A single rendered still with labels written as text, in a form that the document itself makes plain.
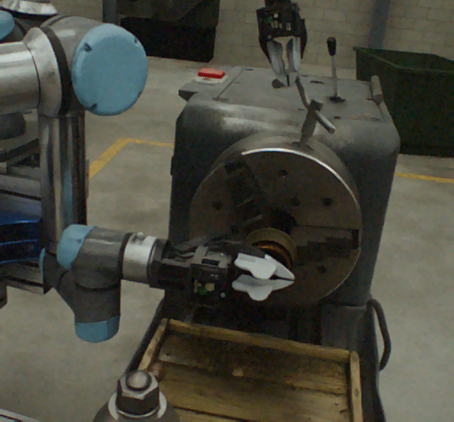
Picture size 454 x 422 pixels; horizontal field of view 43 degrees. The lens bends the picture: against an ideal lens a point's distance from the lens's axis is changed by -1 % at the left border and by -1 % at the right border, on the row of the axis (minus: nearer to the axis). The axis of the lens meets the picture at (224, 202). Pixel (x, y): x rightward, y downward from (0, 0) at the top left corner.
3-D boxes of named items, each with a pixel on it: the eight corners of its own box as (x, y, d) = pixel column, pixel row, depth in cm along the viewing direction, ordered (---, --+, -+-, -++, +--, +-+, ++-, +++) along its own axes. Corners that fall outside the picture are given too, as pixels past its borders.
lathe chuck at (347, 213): (181, 257, 118) (221, 113, 106) (328, 305, 117) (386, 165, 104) (170, 277, 110) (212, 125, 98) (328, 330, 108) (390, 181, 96)
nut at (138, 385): (123, 385, 53) (124, 355, 51) (165, 393, 52) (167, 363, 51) (108, 415, 49) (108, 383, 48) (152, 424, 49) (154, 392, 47)
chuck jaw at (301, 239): (292, 214, 104) (358, 220, 103) (291, 239, 106) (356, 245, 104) (288, 240, 94) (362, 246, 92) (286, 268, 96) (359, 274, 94)
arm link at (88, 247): (74, 259, 97) (74, 213, 93) (136, 270, 95) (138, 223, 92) (54, 282, 89) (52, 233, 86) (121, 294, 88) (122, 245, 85)
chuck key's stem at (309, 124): (304, 164, 101) (325, 103, 97) (293, 162, 101) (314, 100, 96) (301, 160, 103) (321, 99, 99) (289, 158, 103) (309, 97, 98)
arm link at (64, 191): (8, 6, 87) (27, 283, 106) (33, 14, 79) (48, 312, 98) (79, 7, 93) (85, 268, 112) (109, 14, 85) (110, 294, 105)
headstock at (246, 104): (206, 184, 183) (216, 61, 168) (356, 207, 177) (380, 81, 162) (153, 273, 128) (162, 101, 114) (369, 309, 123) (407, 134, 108)
